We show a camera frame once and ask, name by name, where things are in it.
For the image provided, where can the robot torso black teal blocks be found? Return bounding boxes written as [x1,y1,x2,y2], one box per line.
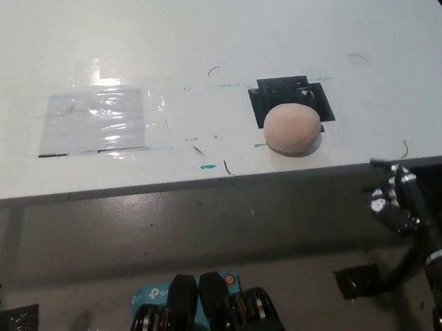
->
[129,266,295,331]

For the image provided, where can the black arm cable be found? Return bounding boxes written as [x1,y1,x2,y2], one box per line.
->
[378,233,426,296]

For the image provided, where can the black tape floor patch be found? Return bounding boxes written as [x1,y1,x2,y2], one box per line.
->
[0,301,41,331]
[331,261,392,304]

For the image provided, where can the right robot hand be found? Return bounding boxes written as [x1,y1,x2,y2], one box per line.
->
[356,156,442,259]

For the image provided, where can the pink dumpling toy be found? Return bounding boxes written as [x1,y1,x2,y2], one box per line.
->
[261,101,324,157]

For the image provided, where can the black tape mask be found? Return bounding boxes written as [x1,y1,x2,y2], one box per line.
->
[244,71,339,135]

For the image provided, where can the clear plastic taped sheet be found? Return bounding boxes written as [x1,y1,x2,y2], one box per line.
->
[38,82,156,164]

